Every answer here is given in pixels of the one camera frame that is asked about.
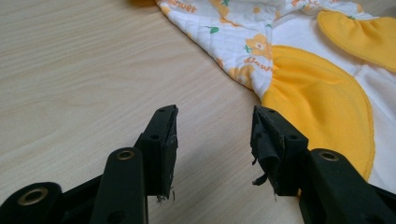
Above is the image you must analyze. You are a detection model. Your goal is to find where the white and yellow baby garment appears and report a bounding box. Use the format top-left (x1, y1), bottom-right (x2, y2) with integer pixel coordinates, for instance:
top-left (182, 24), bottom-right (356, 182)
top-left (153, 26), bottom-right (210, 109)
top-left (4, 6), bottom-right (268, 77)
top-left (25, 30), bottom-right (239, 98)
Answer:
top-left (154, 0), bottom-right (396, 195)

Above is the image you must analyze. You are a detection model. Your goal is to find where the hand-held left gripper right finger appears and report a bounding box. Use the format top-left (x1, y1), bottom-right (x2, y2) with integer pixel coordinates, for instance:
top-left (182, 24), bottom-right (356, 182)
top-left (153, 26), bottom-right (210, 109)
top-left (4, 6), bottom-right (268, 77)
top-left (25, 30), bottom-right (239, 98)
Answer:
top-left (249, 105), bottom-right (310, 198)

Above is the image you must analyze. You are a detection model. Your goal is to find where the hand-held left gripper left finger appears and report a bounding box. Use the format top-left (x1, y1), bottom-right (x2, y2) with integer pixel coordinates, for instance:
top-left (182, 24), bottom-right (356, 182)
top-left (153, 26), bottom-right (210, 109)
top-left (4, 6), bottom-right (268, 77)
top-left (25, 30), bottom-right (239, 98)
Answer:
top-left (134, 104), bottom-right (179, 201)

